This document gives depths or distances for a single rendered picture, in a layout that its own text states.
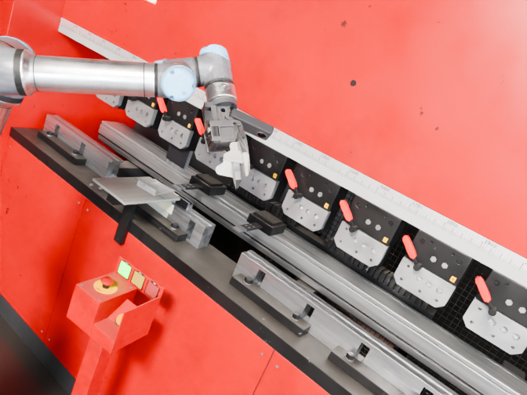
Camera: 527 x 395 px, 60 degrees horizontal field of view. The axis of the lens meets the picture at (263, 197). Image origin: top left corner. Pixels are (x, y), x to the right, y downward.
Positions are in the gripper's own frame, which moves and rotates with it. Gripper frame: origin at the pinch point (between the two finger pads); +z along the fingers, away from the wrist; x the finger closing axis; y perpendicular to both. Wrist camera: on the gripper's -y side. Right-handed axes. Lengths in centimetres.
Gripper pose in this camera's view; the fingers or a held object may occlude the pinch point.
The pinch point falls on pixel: (244, 178)
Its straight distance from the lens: 108.8
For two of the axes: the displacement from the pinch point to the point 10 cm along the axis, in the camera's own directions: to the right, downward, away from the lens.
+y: -9.4, 0.8, -3.4
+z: 1.8, 9.5, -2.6
